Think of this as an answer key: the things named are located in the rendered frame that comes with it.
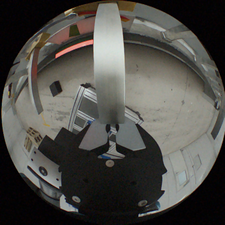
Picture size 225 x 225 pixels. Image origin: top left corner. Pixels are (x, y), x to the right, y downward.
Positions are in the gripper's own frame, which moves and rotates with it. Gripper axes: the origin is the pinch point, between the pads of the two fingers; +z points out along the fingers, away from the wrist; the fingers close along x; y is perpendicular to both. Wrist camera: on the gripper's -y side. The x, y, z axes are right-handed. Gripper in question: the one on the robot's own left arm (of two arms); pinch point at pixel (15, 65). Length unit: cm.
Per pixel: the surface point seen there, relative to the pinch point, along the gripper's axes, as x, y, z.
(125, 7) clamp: 8.2, 21.2, 7.0
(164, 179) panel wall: -257, 172, -10
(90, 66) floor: 3, -11, 91
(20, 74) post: 9.6, -35.4, 11.5
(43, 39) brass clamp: 9.4, -2.1, 9.8
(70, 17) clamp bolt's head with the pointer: 6.4, 10.7, 6.2
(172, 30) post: 10.8, 37.1, 12.4
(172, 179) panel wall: -260, 211, -35
